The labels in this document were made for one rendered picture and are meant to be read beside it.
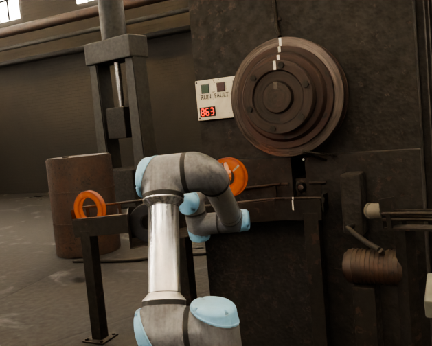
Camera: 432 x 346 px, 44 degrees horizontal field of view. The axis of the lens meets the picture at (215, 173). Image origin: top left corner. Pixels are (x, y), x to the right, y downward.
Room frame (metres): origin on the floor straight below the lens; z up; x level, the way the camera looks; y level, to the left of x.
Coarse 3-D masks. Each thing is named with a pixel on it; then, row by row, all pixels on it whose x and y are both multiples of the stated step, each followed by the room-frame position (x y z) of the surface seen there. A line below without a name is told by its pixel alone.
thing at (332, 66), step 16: (256, 48) 2.16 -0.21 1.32; (304, 48) 2.07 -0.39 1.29; (320, 48) 2.04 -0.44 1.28; (336, 64) 2.02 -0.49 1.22; (336, 80) 2.02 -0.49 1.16; (336, 96) 2.02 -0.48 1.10; (336, 112) 2.02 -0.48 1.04; (240, 128) 2.21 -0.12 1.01; (256, 144) 2.18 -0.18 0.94; (304, 144) 2.08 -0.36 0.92; (320, 144) 2.05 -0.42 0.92
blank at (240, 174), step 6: (222, 162) 2.06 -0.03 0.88; (228, 162) 2.05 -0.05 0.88; (234, 162) 2.04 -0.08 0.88; (240, 162) 2.05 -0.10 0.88; (234, 168) 2.03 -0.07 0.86; (240, 168) 2.02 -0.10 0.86; (234, 174) 2.04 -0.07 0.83; (240, 174) 2.02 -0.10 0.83; (246, 174) 2.03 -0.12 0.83; (234, 180) 2.04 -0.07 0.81; (240, 180) 2.02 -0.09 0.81; (246, 180) 2.03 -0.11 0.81; (234, 186) 2.04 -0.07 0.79; (240, 186) 2.02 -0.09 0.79; (234, 192) 2.04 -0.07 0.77; (240, 192) 2.05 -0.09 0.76
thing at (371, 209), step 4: (368, 204) 1.92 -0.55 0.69; (372, 204) 1.90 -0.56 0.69; (376, 204) 1.88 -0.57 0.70; (364, 208) 1.91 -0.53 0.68; (368, 208) 1.90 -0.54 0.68; (372, 208) 1.88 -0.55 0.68; (376, 208) 1.86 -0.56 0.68; (364, 212) 1.91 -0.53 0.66; (368, 212) 1.90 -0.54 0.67; (372, 212) 1.88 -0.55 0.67; (376, 212) 1.86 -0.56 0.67; (368, 216) 1.91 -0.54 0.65; (372, 216) 1.89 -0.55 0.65; (376, 216) 1.87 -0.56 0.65
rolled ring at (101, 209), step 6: (84, 192) 2.63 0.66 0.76; (90, 192) 2.62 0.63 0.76; (96, 192) 2.64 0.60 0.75; (78, 198) 2.66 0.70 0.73; (84, 198) 2.66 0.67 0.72; (96, 198) 2.60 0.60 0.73; (102, 198) 2.62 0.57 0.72; (78, 204) 2.66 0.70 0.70; (96, 204) 2.60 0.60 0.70; (102, 204) 2.60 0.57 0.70; (78, 210) 2.66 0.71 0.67; (102, 210) 2.59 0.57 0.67; (78, 216) 2.66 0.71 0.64; (84, 216) 2.67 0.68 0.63
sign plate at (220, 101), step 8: (208, 80) 2.42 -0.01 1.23; (216, 80) 2.40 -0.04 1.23; (224, 80) 2.38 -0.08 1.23; (232, 80) 2.36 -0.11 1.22; (200, 88) 2.44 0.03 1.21; (216, 88) 2.40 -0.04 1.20; (200, 96) 2.44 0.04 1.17; (208, 96) 2.42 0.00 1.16; (216, 96) 2.40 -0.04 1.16; (224, 96) 2.38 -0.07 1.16; (200, 104) 2.44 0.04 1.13; (208, 104) 2.42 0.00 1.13; (216, 104) 2.40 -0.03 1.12; (224, 104) 2.38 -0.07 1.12; (200, 112) 2.44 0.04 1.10; (208, 112) 2.42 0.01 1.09; (216, 112) 2.40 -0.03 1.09; (224, 112) 2.39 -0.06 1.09; (232, 112) 2.37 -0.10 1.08; (200, 120) 2.44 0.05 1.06
